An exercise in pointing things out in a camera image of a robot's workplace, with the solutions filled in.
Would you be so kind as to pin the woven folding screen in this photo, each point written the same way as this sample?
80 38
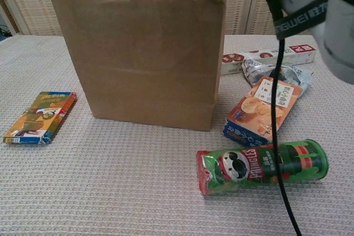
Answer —
27 1

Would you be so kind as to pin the brown paper shopping bag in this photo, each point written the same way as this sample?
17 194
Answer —
138 53

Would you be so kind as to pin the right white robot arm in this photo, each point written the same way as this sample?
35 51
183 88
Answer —
340 39

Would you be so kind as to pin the beige woven tablecloth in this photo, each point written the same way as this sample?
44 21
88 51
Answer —
110 178

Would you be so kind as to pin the long white cookie box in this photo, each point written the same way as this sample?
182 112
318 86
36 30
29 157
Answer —
298 52

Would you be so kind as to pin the orange blue biscuit box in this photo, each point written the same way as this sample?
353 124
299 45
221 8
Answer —
249 114

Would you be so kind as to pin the yellow green snack box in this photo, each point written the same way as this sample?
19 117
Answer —
36 117

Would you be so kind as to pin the silver white snack bag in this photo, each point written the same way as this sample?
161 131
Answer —
254 70

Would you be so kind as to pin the green Pringles can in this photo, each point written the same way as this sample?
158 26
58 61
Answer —
249 169

